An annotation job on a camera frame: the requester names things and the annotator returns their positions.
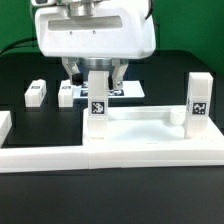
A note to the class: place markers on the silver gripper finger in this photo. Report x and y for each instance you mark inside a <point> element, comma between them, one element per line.
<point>116,79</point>
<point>70,65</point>

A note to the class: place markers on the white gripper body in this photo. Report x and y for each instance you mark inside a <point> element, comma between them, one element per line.
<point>120,29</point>

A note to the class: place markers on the white desk top tray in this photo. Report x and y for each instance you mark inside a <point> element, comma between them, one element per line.
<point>149,125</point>

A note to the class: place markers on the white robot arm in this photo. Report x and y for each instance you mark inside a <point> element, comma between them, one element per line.
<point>82,8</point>

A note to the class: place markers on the fiducial marker plate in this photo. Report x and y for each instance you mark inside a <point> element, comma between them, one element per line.
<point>131,89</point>

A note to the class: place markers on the white U-shaped fence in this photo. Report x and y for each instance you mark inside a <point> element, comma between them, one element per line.
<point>99,156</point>

